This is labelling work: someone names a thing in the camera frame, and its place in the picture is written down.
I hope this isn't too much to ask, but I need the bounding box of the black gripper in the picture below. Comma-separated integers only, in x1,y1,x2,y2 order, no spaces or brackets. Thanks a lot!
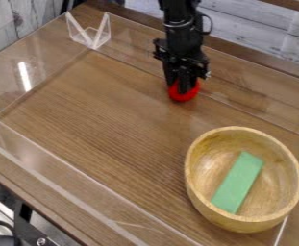
152,18,211,95

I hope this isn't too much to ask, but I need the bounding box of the red plush strawberry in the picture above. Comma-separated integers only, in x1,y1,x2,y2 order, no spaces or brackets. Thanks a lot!
168,79,200,102

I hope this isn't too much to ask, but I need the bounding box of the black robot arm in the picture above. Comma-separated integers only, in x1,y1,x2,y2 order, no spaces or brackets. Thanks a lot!
152,0,212,102

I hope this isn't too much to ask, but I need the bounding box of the black table leg frame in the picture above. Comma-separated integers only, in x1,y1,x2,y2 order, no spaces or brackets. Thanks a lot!
14,200,79,246

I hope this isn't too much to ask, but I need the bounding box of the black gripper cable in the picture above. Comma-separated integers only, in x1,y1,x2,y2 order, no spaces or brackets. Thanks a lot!
196,12,214,36

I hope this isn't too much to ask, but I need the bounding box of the green rectangular block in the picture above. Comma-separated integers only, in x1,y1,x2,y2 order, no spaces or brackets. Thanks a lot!
211,152,263,214

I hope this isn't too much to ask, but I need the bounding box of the clear acrylic wall panel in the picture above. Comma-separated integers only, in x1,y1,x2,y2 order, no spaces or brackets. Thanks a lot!
0,120,199,246

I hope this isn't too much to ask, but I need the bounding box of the wooden bowl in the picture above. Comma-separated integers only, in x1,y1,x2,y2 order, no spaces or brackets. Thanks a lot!
183,126,299,234

